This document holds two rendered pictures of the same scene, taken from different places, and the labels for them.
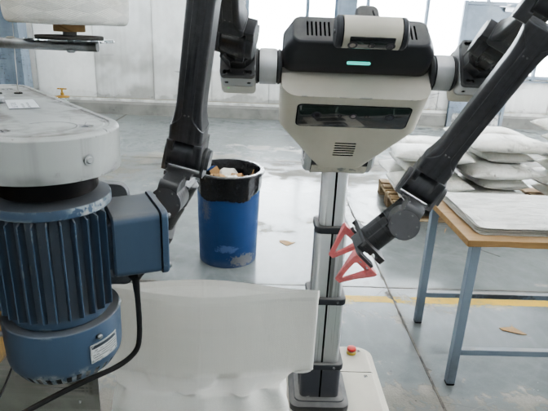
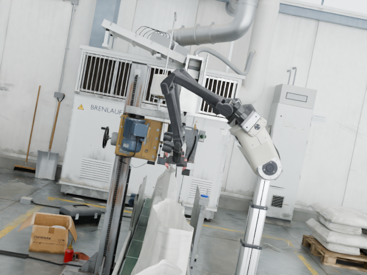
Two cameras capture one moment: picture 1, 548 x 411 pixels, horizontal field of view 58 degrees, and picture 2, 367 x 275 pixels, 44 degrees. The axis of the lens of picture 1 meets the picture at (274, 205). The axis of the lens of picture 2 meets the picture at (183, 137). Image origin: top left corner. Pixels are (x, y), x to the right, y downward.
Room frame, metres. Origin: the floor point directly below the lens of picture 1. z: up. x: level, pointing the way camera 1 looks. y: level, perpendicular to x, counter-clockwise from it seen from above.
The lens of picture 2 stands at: (0.98, -3.11, 1.44)
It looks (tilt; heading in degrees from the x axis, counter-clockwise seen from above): 3 degrees down; 90
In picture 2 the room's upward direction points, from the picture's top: 11 degrees clockwise
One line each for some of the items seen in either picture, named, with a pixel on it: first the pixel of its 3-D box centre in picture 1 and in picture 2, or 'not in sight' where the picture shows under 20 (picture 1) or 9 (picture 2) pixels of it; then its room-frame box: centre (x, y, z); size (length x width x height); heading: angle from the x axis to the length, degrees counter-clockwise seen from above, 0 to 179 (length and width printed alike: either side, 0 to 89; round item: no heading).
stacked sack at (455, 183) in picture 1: (428, 180); not in sight; (4.23, -1.35, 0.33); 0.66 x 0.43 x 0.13; 92
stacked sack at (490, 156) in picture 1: (495, 150); not in sight; (4.49, -2.00, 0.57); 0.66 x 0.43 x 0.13; 2
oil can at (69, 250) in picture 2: not in sight; (69, 249); (0.18, 0.71, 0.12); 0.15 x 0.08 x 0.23; 92
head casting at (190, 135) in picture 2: not in sight; (181, 141); (0.95, 0.57, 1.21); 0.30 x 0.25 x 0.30; 92
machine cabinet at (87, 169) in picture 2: not in sight; (151, 133); (0.48, 3.68, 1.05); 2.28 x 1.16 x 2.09; 2
